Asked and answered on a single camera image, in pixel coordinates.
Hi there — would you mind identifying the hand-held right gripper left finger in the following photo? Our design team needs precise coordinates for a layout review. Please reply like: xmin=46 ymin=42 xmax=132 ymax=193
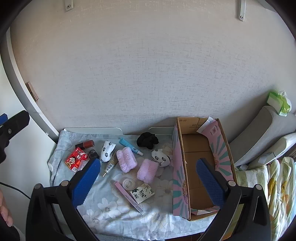
xmin=25 ymin=158 xmax=101 ymax=241

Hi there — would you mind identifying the black cable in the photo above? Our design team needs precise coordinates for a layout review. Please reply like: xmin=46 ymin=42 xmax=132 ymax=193
xmin=0 ymin=182 xmax=31 ymax=200

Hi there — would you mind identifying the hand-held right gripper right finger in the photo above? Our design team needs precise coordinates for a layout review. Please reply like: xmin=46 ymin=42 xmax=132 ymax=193
xmin=196 ymin=158 xmax=271 ymax=241

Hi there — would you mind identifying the pink printed cardboard box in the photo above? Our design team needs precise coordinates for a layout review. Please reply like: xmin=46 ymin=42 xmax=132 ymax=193
xmin=172 ymin=117 xmax=238 ymax=221

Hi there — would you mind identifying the floral quilt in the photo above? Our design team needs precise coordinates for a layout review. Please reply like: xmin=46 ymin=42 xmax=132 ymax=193
xmin=235 ymin=156 xmax=296 ymax=241

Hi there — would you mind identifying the green tissue pack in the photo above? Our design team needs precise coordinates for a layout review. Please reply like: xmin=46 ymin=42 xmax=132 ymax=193
xmin=266 ymin=90 xmax=291 ymax=116

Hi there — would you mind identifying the printed tissue packet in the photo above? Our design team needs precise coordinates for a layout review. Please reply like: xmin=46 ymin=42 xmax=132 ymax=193
xmin=130 ymin=183 xmax=155 ymax=204

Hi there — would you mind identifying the black scrunchie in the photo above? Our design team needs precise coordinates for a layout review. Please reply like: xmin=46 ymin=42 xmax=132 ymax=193
xmin=137 ymin=132 xmax=159 ymax=150

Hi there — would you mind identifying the blue tube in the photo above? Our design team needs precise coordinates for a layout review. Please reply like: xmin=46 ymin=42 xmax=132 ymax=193
xmin=119 ymin=138 xmax=144 ymax=156

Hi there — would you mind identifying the white rounded backboard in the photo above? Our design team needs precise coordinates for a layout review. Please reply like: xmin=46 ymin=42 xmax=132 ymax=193
xmin=63 ymin=127 xmax=124 ymax=135
xmin=148 ymin=127 xmax=176 ymax=135

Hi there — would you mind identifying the long pink box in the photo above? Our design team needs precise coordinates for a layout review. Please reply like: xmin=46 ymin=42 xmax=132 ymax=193
xmin=113 ymin=181 xmax=146 ymax=215

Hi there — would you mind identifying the large grey pillow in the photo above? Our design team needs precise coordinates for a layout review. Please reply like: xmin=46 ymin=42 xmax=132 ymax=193
xmin=228 ymin=105 xmax=296 ymax=166

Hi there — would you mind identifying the floral bed sheet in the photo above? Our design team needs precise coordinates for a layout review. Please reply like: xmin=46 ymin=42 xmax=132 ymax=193
xmin=47 ymin=130 xmax=220 ymax=240

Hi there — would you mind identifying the red nail polish bottle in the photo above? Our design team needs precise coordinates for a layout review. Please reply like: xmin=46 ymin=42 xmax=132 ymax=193
xmin=75 ymin=140 xmax=95 ymax=150

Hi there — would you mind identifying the red snack box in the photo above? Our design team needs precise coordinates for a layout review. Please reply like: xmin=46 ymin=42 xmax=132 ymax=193
xmin=64 ymin=148 xmax=90 ymax=173

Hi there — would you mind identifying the white floral sock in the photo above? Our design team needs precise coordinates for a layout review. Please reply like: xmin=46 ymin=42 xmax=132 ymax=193
xmin=100 ymin=141 xmax=117 ymax=163
xmin=151 ymin=149 xmax=173 ymax=167

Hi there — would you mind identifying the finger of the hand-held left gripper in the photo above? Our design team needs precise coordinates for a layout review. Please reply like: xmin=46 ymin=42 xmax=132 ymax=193
xmin=0 ymin=110 xmax=30 ymax=164

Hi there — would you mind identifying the pink fluffy hair roller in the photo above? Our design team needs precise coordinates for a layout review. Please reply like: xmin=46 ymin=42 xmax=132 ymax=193
xmin=116 ymin=147 xmax=138 ymax=173
xmin=137 ymin=159 xmax=159 ymax=183

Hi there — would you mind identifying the person's left hand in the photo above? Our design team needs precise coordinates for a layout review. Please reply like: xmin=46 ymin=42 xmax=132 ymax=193
xmin=0 ymin=190 xmax=14 ymax=227

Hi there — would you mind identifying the small grey pillow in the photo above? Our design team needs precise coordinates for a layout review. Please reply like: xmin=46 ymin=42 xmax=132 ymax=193
xmin=245 ymin=133 xmax=296 ymax=171

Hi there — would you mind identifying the beige tube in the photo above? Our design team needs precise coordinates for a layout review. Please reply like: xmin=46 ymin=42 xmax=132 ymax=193
xmin=103 ymin=152 xmax=117 ymax=178

